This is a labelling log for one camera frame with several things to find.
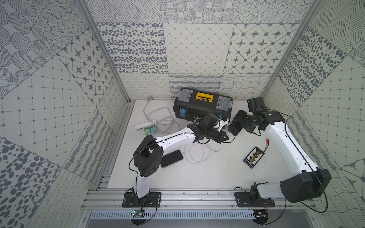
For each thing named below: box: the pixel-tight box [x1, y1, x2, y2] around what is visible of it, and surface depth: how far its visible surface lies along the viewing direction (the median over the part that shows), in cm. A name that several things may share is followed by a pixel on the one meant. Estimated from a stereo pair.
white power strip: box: [134, 120, 156, 131], surface depth 102 cm
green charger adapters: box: [143, 125, 156, 136], surface depth 101 cm
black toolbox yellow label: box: [172, 87, 233, 123], surface depth 99 cm
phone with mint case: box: [160, 149, 183, 168], surface depth 92 cm
